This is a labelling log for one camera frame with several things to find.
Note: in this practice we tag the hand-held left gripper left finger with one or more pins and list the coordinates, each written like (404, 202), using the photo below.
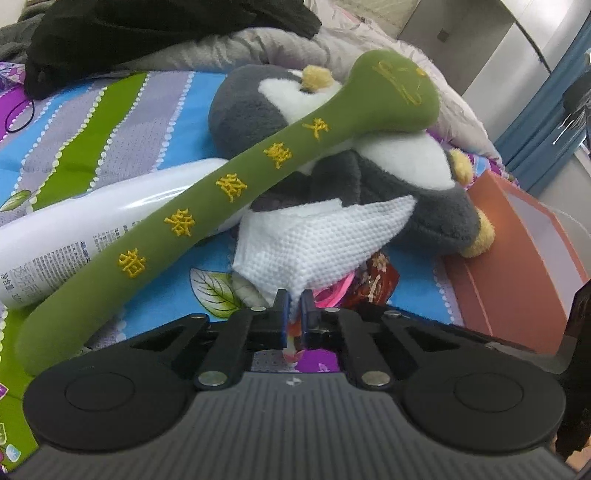
(282, 318)

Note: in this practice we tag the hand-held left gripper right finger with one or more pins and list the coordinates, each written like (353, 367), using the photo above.
(307, 318)

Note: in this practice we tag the orange cardboard box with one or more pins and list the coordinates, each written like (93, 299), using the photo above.
(498, 286)

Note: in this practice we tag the white paper tissue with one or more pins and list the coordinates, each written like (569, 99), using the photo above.
(314, 244)

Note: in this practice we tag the green plush massage stick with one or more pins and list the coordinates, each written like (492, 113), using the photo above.
(184, 221)

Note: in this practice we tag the grey penguin plush toy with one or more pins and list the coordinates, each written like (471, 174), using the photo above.
(369, 184)

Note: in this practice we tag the blue curtain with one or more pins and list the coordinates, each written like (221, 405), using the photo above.
(531, 138)

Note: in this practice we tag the dark hanging jacket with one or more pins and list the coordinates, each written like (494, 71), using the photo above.
(577, 101)

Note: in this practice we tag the white plastic bottle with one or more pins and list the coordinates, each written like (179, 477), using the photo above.
(69, 240)

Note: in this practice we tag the black curved pole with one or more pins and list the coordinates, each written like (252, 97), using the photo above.
(540, 51)

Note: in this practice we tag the grey duvet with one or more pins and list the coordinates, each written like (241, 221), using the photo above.
(184, 55)

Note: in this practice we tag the black garment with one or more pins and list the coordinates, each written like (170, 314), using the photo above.
(138, 32)

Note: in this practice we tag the dark grey blanket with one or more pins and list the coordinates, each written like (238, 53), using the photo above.
(14, 46)

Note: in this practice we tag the grey wall switch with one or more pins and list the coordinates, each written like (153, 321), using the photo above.
(443, 35)

